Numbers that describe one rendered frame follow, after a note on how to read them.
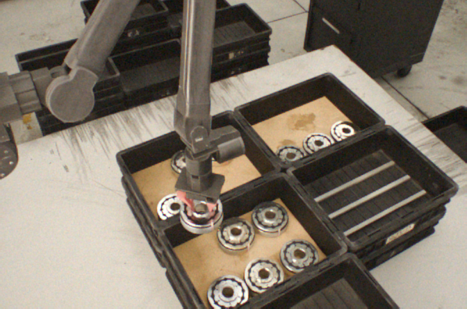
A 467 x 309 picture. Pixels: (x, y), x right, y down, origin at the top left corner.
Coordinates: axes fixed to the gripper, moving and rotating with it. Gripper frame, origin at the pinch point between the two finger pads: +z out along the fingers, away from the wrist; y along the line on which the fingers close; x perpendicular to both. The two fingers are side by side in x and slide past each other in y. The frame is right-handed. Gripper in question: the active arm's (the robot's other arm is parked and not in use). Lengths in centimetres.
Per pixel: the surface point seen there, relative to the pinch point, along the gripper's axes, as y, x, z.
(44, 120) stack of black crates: 95, -65, 60
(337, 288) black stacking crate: -36.1, 0.8, 22.3
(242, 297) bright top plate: -13.3, 11.0, 19.2
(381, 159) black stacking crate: -45, -48, 23
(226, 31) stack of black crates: 34, -152, 59
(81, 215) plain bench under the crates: 44, -10, 35
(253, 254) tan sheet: -13.0, -3.1, 22.3
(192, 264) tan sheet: 1.9, 3.9, 22.2
